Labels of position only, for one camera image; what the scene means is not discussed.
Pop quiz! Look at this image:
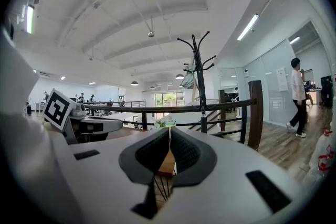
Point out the light blue cloth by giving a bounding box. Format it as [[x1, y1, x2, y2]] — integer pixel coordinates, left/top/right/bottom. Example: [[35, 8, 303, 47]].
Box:
[[180, 56, 197, 90]]

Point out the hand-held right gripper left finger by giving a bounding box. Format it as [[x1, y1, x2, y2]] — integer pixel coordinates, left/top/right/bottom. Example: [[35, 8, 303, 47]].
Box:
[[52, 127, 171, 221]]

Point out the dark wooden newel post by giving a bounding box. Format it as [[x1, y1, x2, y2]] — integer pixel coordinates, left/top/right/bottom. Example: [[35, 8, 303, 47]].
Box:
[[248, 80, 264, 152]]

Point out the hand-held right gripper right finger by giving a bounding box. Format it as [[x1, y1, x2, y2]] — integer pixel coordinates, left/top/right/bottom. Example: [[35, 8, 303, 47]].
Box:
[[154, 125, 308, 221]]

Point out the white paper notice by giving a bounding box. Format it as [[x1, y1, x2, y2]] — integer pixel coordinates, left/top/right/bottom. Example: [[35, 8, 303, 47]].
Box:
[[276, 67, 289, 92]]

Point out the black coat rack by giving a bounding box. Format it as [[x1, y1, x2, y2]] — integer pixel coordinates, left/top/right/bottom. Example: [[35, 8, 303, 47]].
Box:
[[177, 30, 218, 135]]

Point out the dark handrail metal railing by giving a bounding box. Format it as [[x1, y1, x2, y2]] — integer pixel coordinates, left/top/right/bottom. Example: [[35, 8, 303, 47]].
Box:
[[83, 98, 259, 145]]

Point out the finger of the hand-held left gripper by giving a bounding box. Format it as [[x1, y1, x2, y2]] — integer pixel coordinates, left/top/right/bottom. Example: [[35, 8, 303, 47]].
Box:
[[78, 117, 123, 135]]

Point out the brown wooden table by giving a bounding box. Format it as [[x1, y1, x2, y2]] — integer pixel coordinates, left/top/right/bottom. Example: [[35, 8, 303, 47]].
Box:
[[158, 149, 176, 178]]

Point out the dark wooden stair post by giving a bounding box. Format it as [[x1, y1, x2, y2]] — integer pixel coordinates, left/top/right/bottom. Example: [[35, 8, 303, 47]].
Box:
[[219, 89, 227, 132]]

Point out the black balcony railing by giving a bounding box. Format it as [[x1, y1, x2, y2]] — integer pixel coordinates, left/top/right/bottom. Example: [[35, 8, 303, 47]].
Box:
[[85, 100, 146, 109]]

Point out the white plastic bag red print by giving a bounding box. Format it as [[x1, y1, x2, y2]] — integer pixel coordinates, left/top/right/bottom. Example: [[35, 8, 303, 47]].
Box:
[[313, 127, 336, 174], [301, 165, 326, 187]]

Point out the large glass entrance window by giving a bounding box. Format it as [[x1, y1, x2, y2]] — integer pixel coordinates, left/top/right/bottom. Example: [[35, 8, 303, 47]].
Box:
[[154, 92, 185, 108]]

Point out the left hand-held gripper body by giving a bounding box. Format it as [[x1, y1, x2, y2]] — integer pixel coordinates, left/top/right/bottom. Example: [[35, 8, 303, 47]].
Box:
[[43, 88, 109, 145]]

